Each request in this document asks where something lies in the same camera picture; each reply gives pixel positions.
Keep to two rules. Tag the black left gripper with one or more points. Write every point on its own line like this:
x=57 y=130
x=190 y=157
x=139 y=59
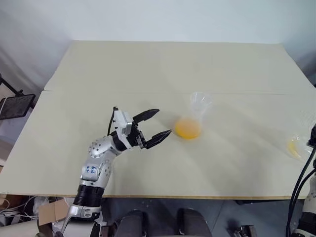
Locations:
x=137 y=137

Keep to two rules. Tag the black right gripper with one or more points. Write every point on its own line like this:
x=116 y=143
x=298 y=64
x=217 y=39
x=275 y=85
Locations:
x=313 y=135

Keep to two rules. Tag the clear cup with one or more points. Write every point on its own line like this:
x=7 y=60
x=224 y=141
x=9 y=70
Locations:
x=295 y=148

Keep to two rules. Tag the clear flask with orange liquid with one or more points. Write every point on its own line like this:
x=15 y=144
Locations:
x=187 y=128

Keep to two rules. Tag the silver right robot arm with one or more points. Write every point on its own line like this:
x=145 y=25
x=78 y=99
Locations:
x=309 y=209

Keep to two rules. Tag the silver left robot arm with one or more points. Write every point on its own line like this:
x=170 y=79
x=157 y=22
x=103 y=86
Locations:
x=98 y=158

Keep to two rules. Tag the dark rounded shape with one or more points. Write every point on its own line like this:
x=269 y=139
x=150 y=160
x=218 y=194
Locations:
x=192 y=222
x=132 y=223

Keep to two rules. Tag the brown cardboard box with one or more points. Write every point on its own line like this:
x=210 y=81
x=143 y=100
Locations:
x=51 y=212

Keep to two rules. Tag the black flat panel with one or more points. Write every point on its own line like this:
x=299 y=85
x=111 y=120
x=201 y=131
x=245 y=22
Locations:
x=14 y=106

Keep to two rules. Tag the black stand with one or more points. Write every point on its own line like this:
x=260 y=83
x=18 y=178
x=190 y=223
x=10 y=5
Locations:
x=8 y=85

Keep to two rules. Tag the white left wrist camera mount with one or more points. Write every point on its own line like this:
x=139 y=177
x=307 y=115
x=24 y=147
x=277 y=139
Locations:
x=122 y=123

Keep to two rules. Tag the metal bracket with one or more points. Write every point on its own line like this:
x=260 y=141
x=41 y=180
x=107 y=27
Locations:
x=243 y=230

